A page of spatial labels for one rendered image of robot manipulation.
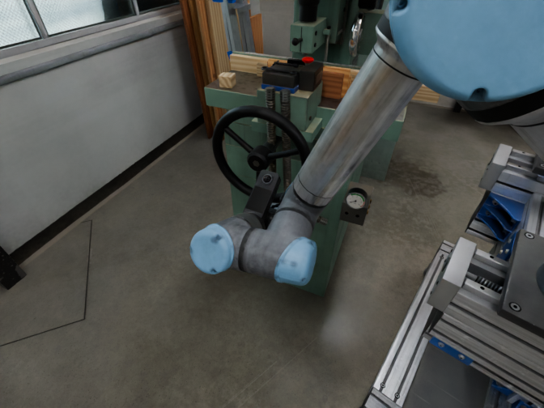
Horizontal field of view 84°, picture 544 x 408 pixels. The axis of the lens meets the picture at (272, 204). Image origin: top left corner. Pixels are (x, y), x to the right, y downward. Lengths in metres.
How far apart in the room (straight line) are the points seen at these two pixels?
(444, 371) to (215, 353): 0.82
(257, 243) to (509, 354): 0.52
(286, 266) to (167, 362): 1.01
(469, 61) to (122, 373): 1.40
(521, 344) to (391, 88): 0.52
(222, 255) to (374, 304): 1.13
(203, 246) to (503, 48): 0.41
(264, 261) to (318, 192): 0.14
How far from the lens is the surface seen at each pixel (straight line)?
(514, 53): 0.23
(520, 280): 0.67
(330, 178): 0.47
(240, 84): 1.04
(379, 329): 1.46
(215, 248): 0.47
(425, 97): 1.00
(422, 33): 0.23
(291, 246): 0.45
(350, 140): 0.43
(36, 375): 1.60
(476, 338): 0.78
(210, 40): 2.34
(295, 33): 0.98
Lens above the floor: 1.25
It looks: 42 degrees down
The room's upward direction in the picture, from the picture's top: straight up
